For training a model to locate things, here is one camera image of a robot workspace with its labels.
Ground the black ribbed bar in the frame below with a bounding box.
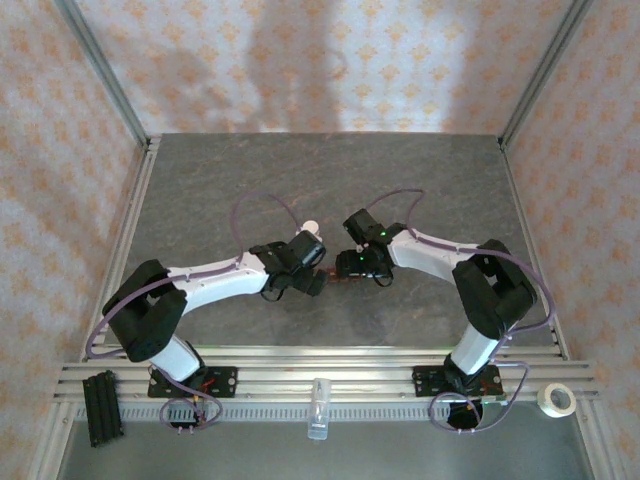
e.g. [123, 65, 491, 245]
[81, 369, 125, 449]

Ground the slotted grey cable duct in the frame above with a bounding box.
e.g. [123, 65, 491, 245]
[74, 402, 586, 424]

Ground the aluminium side rail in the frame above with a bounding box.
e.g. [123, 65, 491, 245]
[82, 134, 162, 361]
[498, 137, 571, 362]

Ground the white tape roll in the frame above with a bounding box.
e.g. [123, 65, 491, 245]
[537, 383, 577, 419]

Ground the red translucent weekly pill organizer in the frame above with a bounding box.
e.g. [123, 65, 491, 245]
[324, 268, 369, 286]

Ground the aluminium mounting rail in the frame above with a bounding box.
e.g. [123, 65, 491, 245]
[54, 344, 600, 404]

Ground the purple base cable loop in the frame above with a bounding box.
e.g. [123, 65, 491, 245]
[159, 379, 224, 435]
[429, 362, 531, 434]

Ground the grey metal sheet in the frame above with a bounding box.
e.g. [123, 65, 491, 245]
[54, 418, 599, 480]

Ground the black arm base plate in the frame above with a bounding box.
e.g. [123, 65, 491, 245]
[148, 366, 239, 400]
[412, 364, 501, 399]

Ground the clear plastic clip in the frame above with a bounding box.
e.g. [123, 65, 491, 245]
[305, 378, 332, 442]

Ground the aluminium frame post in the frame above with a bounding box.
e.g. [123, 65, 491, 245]
[54, 0, 161, 151]
[497, 0, 594, 151]

